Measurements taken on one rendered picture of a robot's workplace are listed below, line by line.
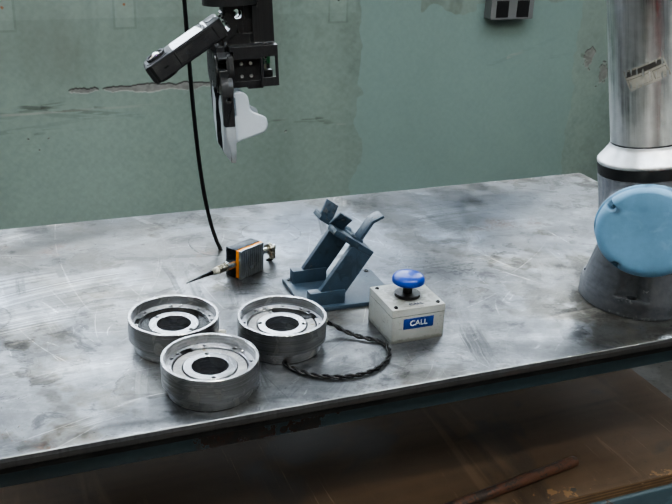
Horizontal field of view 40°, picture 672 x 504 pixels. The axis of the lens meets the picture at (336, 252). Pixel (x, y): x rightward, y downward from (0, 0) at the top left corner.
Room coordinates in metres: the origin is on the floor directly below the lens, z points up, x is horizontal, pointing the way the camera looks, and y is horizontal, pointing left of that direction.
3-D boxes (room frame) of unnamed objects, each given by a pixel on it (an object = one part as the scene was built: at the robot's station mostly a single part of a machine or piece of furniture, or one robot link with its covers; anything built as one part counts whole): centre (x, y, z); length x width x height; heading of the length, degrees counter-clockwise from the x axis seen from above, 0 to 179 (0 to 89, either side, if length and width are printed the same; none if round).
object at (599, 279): (1.14, -0.41, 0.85); 0.15 x 0.15 x 0.10
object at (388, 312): (1.02, -0.09, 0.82); 0.08 x 0.07 x 0.05; 112
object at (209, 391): (0.86, 0.13, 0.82); 0.10 x 0.10 x 0.04
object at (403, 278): (1.02, -0.09, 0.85); 0.04 x 0.04 x 0.05
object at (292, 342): (0.96, 0.06, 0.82); 0.10 x 0.10 x 0.04
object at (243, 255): (1.16, 0.12, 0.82); 0.05 x 0.02 x 0.04; 142
